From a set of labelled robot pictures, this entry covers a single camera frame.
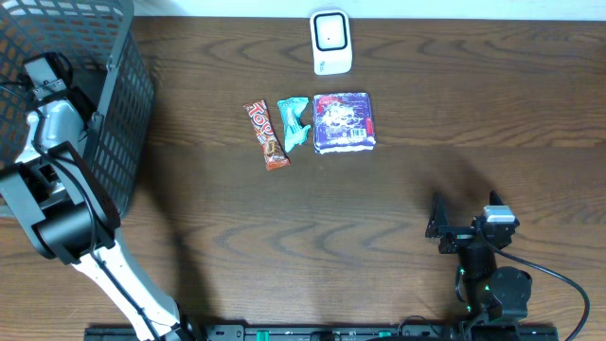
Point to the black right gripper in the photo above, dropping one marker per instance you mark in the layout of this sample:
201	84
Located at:
457	237

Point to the purple sanitary pad pack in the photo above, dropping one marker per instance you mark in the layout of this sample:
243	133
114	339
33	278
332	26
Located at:
343	123

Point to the teal flushable wipes pack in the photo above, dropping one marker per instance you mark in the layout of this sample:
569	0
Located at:
291	110

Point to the chocolate bar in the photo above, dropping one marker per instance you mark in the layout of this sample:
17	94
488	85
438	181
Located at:
273	153

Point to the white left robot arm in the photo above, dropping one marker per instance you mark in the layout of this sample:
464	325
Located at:
68	215

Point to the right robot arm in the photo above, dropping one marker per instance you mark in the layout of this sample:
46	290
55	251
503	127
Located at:
494	294

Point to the white barcode scanner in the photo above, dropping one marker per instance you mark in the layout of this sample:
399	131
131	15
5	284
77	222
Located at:
331	42

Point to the grey plastic shopping basket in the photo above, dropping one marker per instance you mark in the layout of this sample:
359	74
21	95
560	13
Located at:
96	38

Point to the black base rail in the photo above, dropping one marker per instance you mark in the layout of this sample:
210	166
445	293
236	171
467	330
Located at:
348	333

